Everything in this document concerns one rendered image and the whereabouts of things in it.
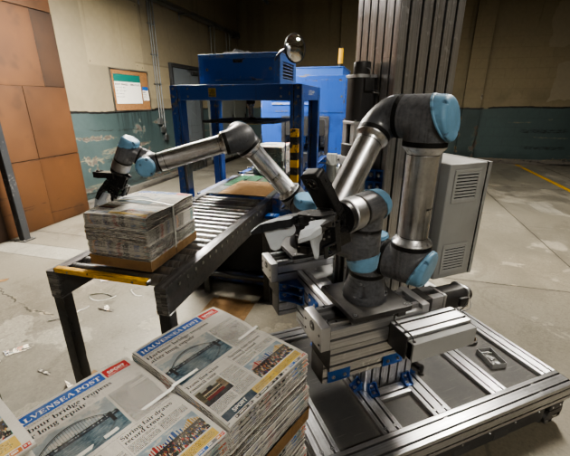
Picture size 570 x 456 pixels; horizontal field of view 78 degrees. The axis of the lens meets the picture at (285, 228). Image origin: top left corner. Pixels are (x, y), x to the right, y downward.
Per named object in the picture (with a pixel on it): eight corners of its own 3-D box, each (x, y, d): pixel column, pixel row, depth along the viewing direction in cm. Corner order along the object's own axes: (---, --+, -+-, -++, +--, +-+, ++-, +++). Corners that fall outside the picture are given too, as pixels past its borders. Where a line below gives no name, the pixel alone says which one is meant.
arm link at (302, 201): (297, 229, 154) (297, 199, 149) (289, 219, 166) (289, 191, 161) (322, 226, 156) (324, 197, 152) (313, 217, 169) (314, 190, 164)
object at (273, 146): (282, 175, 319) (282, 147, 310) (251, 175, 326) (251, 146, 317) (292, 168, 353) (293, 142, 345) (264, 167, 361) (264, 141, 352)
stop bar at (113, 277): (147, 287, 129) (146, 282, 128) (52, 272, 140) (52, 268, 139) (152, 282, 132) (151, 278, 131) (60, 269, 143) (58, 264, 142)
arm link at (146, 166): (261, 149, 140) (140, 185, 134) (257, 146, 150) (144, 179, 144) (253, 120, 135) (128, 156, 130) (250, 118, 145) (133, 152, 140)
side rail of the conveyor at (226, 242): (169, 317, 132) (166, 289, 128) (156, 314, 133) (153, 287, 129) (273, 213, 254) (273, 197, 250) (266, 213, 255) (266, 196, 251)
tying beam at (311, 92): (301, 99, 223) (301, 83, 220) (170, 99, 247) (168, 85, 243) (319, 100, 285) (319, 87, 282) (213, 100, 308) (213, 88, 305)
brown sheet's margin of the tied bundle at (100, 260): (151, 272, 139) (150, 262, 137) (90, 263, 145) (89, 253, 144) (173, 256, 153) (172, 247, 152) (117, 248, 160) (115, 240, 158)
